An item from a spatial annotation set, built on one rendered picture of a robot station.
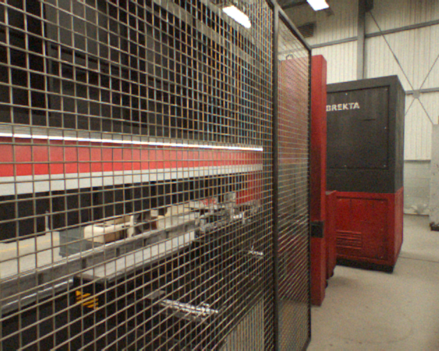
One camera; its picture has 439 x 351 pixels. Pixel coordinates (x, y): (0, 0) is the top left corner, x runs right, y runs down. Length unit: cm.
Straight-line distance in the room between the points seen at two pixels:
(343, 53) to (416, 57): 162
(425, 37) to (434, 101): 145
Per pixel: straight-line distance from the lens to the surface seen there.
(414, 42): 957
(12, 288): 145
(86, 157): 156
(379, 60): 955
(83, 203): 155
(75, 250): 489
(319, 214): 328
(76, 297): 132
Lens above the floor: 138
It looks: 3 degrees down
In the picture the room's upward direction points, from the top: 1 degrees counter-clockwise
